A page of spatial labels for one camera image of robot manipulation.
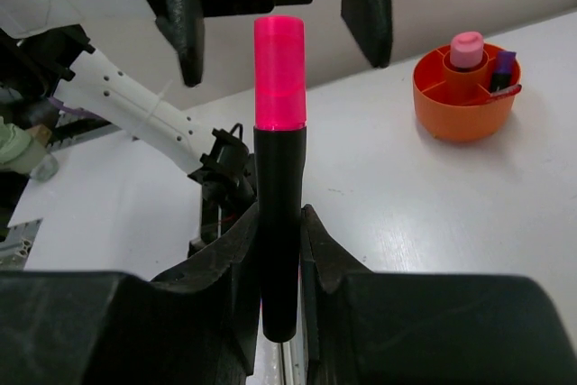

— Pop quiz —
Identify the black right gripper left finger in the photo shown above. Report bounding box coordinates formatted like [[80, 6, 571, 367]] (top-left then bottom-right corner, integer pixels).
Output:
[[1, 207, 260, 384]]

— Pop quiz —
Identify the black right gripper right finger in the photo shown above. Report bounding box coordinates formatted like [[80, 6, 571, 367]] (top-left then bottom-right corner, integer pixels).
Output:
[[300, 206, 566, 384]]

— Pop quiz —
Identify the pink highlighter black cap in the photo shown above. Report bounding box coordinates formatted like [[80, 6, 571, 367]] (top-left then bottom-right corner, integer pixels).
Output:
[[253, 15, 307, 343]]

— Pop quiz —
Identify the blue ballpoint pen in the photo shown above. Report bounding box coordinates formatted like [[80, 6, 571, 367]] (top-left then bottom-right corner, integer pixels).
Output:
[[488, 84, 522, 102]]

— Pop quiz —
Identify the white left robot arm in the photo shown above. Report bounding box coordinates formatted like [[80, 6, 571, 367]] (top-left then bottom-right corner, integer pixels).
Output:
[[1, 0, 393, 198]]

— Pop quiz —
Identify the pink eraser in container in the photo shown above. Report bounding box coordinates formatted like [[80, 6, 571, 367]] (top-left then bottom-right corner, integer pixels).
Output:
[[449, 31, 484, 69]]

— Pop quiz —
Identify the orange round organizer container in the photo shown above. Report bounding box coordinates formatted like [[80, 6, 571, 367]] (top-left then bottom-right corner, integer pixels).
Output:
[[413, 43, 519, 142]]

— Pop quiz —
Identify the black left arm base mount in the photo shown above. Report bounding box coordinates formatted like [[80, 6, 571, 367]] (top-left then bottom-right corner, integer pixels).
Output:
[[188, 123, 257, 257]]

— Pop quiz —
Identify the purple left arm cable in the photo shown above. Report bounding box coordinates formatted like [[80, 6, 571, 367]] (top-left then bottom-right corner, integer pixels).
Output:
[[49, 96, 96, 120]]

